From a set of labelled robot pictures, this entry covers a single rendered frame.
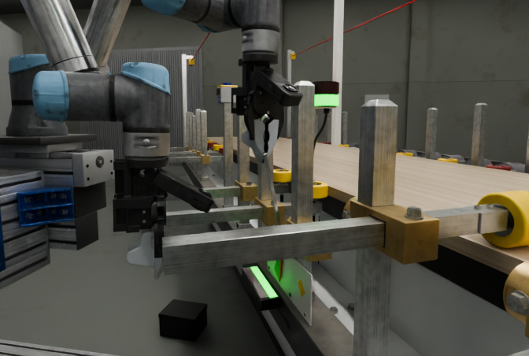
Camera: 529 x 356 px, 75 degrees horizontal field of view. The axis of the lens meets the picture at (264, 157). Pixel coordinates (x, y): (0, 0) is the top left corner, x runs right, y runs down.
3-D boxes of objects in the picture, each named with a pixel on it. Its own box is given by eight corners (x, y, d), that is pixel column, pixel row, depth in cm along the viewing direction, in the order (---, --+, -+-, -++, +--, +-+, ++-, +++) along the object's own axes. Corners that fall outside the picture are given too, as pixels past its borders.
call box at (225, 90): (220, 104, 137) (220, 84, 136) (217, 105, 144) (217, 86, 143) (238, 105, 139) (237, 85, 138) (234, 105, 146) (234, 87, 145)
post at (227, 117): (224, 211, 144) (223, 102, 139) (222, 209, 148) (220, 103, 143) (234, 210, 145) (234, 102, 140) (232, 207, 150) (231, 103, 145)
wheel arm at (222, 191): (158, 205, 106) (157, 191, 106) (158, 202, 110) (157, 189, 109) (289, 195, 120) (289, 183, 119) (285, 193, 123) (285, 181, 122)
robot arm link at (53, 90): (50, 120, 59) (119, 122, 63) (30, 121, 49) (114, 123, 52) (48, 74, 58) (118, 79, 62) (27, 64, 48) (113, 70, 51)
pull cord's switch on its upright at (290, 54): (288, 154, 369) (289, 49, 356) (285, 153, 377) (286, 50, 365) (295, 154, 371) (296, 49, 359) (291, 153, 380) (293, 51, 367)
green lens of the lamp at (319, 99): (317, 105, 68) (317, 94, 67) (305, 106, 73) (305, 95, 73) (344, 105, 69) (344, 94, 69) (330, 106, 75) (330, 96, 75)
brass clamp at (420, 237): (398, 266, 39) (401, 223, 38) (338, 230, 52) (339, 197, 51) (442, 259, 41) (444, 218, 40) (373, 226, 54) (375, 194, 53)
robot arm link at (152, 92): (117, 66, 58) (168, 69, 61) (118, 131, 60) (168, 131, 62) (113, 58, 51) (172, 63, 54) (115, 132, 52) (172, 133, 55)
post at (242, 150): (240, 232, 120) (238, 93, 114) (238, 229, 123) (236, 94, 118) (249, 231, 121) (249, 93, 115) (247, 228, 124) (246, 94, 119)
